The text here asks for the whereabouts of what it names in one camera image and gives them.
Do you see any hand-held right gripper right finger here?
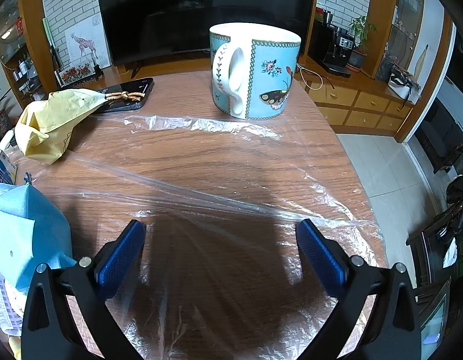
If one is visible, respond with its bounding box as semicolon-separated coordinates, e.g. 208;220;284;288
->
296;218;421;360

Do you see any light blue cloth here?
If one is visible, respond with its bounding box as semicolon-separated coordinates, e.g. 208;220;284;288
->
0;183;78;296

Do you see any dark wooden chair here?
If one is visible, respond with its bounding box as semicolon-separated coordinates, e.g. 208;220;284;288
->
406;202;463;289

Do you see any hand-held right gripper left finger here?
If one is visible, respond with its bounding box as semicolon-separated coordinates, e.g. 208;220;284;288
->
21;219;146;360

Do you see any wooden glass display cabinet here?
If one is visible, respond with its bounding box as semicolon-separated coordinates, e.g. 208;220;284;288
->
376;0;453;143
0;0;41;94

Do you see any small green potted plant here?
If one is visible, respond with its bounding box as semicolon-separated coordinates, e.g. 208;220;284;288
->
348;16;378;72

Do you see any white cable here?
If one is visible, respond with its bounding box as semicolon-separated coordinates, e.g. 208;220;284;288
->
296;64;324;91

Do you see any yellow paper bag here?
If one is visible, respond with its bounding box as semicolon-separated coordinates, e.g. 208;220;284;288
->
15;88;108;165

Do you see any black television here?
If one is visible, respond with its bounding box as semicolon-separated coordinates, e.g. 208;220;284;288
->
94;0;318;79

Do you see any giraffe picture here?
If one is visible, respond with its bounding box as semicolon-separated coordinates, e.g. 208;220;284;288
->
64;19;112;69

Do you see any dark wooden furniture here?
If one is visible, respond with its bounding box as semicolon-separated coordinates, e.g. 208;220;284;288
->
419;101;463;173

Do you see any blue butterfly mug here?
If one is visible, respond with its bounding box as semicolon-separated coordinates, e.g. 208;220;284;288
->
209;22;302;121

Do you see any green and white stick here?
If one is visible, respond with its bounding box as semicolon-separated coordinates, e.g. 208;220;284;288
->
42;18;61;69

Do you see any red flower picture frame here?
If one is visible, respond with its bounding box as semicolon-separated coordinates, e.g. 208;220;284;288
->
55;62;105;87

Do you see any dark cloth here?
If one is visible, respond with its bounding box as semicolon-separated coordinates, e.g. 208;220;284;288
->
445;175;463;235

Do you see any gold bracelet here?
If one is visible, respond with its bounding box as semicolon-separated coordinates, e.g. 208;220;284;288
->
104;91;142;102

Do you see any black coffee machine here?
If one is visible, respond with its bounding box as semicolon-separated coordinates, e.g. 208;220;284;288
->
321;20;357;77

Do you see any black smartphone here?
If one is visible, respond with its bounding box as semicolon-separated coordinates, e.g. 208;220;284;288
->
91;77;154;114

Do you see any white bag with black straps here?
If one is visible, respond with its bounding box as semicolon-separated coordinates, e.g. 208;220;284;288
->
388;63;423;105

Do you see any clear plastic table cover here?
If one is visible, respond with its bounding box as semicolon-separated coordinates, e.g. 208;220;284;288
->
3;71;390;360

